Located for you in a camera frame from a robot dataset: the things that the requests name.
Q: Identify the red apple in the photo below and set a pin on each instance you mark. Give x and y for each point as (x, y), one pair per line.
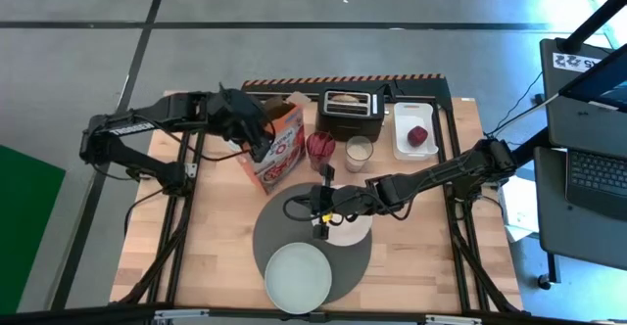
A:
(417, 136)

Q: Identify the pale green plate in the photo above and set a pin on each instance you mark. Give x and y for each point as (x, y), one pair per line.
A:
(298, 278)

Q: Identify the glass of milk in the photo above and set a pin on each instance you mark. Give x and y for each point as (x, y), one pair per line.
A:
(359, 153)

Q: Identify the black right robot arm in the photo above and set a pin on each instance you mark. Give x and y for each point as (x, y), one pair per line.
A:
(441, 171)

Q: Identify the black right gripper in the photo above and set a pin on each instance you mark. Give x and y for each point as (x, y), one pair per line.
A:
(345, 201)

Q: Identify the black board with hazard stripes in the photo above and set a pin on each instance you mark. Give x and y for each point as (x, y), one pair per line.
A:
(416, 89)

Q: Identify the black table frame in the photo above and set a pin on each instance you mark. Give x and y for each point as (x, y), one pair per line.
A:
(459, 261)

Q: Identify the black aluminium crossbar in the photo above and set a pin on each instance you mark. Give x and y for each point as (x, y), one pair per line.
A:
(73, 315)

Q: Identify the white plastic tray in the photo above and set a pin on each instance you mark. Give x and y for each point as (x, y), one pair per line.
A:
(421, 117)

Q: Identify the grey equipment cart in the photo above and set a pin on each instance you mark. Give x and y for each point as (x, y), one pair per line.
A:
(578, 237)

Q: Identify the orange cereal box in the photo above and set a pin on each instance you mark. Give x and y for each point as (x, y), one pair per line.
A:
(281, 163)

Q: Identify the grey round woven placemat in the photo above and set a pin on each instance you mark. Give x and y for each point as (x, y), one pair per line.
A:
(274, 222)

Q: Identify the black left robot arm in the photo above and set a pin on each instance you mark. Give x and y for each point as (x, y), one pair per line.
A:
(142, 124)

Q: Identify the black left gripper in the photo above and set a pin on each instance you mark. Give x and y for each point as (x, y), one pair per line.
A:
(240, 117)

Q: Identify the white paper box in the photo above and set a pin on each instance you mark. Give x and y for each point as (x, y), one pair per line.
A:
(516, 207)

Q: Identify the dark laptop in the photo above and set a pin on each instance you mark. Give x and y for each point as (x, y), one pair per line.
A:
(595, 173)

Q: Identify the black toaster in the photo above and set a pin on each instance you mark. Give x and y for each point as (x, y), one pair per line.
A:
(350, 122)

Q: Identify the white label sticker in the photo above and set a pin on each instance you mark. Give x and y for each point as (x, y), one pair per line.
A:
(575, 62)

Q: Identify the red plastic tumbler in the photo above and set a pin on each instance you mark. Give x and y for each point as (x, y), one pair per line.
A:
(320, 149)

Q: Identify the pale pink bowl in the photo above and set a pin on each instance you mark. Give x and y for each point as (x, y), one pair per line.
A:
(350, 232)

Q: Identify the green floor mat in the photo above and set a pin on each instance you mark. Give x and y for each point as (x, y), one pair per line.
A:
(27, 227)

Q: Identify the golden brown bread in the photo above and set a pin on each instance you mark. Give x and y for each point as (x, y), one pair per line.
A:
(345, 98)

